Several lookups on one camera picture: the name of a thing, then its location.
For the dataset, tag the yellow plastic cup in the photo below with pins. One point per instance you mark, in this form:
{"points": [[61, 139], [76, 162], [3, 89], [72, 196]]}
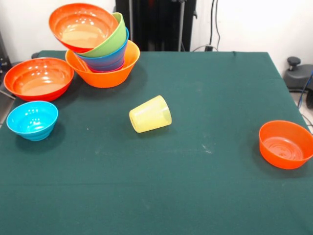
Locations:
{"points": [[149, 115]]}

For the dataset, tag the large orange plastic bowl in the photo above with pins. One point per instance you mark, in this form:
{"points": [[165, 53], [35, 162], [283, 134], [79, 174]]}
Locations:
{"points": [[105, 79]]}

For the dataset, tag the small magenta plastic bowl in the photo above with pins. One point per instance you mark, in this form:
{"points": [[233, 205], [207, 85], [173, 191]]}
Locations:
{"points": [[107, 71]]}

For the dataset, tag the small blue plastic bowl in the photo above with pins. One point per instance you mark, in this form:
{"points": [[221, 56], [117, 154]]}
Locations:
{"points": [[105, 66]]}

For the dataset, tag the large blue plastic bowl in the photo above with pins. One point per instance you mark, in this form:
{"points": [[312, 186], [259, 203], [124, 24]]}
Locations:
{"points": [[115, 55]]}

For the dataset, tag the green plastic bowl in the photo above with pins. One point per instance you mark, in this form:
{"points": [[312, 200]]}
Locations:
{"points": [[117, 36]]}

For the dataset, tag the large red plastic bowl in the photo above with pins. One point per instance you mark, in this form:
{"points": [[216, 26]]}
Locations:
{"points": [[39, 83], [80, 29]]}

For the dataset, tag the small orange-red plastic bowl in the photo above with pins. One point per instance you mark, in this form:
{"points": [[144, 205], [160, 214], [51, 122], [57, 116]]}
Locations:
{"points": [[283, 147]]}

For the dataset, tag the dark green tablecloth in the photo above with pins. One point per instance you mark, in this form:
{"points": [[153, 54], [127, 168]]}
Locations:
{"points": [[156, 183]]}

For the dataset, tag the small cyan plastic bowl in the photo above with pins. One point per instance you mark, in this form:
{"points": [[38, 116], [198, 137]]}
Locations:
{"points": [[31, 122]]}

